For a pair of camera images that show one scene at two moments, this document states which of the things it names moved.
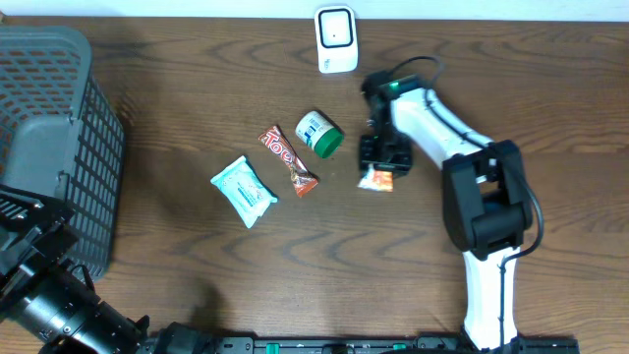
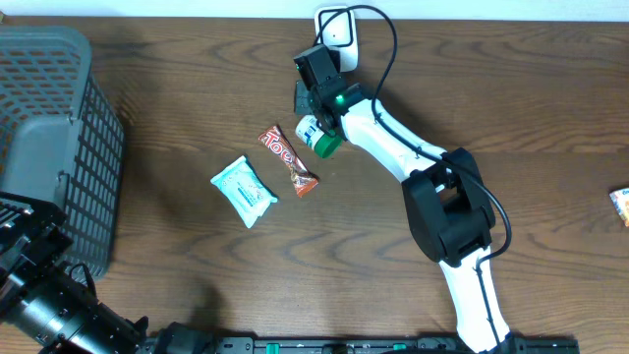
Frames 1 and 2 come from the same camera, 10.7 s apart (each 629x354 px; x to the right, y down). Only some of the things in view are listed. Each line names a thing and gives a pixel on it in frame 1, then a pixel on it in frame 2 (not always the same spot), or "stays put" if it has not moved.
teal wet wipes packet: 247,195 stays put
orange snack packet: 377,180 → 620,201
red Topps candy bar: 278,143 stays put
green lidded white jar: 320,132 stays put
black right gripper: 398,163 → 299,96
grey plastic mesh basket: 60,135 stays put
